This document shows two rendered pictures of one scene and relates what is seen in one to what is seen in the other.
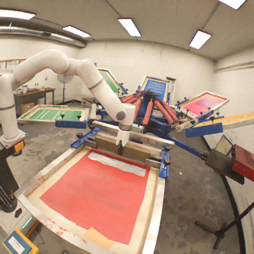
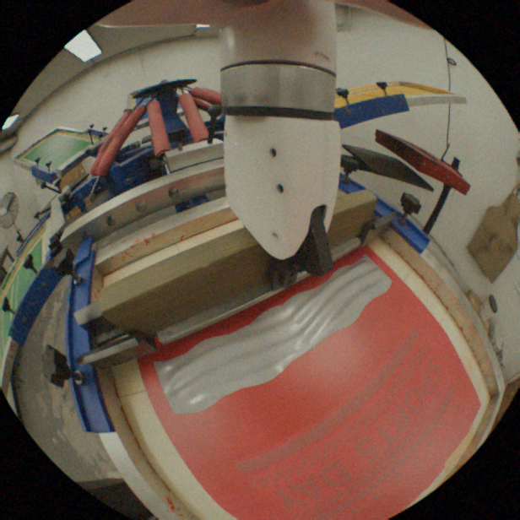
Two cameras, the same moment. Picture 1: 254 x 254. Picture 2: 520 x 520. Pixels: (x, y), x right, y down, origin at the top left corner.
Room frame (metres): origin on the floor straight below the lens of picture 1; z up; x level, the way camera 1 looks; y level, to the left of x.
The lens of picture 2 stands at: (0.56, 0.11, 1.17)
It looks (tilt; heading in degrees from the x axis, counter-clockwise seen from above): 49 degrees down; 317
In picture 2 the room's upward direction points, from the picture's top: straight up
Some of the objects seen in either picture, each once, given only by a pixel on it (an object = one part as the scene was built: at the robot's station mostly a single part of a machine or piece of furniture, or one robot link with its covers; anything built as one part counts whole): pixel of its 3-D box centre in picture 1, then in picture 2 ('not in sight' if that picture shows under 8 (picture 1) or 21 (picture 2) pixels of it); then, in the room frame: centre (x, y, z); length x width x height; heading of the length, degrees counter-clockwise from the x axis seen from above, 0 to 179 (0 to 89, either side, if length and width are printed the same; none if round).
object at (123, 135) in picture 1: (124, 134); (276, 163); (0.65, 0.01, 1.12); 0.10 x 0.07 x 0.11; 167
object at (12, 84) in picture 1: (6, 90); not in sight; (0.35, 0.58, 1.37); 0.13 x 0.10 x 0.16; 29
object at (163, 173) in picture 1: (163, 164); (368, 210); (0.63, -0.27, 0.97); 0.30 x 0.05 x 0.07; 167
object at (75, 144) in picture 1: (85, 140); (88, 332); (0.75, 0.27, 0.97); 0.30 x 0.05 x 0.07; 167
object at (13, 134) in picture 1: (7, 121); not in sight; (0.34, 0.59, 1.21); 0.16 x 0.13 x 0.15; 80
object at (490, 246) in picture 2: not in sight; (505, 226); (-0.52, -1.72, 1.06); 0.53 x 0.07 x 1.05; 167
